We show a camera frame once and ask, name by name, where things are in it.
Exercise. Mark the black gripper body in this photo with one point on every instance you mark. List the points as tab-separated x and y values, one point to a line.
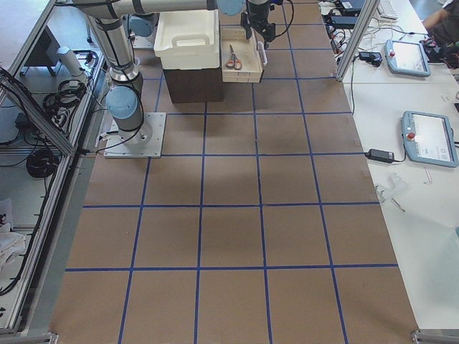
259	11

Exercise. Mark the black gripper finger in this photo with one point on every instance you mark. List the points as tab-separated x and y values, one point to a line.
268	39
245	24

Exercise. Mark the wooden drawer with white handle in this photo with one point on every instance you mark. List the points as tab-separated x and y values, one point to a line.
250	51

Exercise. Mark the orange grey scissors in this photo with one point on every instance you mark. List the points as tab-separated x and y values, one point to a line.
233	62

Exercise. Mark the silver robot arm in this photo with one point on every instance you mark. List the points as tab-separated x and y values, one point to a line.
105	19

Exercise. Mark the dark brown drawer cabinet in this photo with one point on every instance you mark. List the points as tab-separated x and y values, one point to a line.
190	86

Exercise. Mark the white plastic tray bin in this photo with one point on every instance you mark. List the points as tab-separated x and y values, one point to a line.
188	40

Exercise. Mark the far teach pendant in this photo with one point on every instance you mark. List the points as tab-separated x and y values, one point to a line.
406	58

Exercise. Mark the teach pendant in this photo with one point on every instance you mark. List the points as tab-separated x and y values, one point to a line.
428	138
406	58

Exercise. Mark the black power adapter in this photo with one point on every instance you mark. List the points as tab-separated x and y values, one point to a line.
380	155

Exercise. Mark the near teach pendant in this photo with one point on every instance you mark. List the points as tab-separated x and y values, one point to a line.
428	138

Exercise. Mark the clear plastic part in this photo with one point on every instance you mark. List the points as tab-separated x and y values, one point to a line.
388	193

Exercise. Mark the aluminium frame post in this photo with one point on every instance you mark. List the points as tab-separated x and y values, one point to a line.
360	28

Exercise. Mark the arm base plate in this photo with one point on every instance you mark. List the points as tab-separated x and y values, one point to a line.
147	142

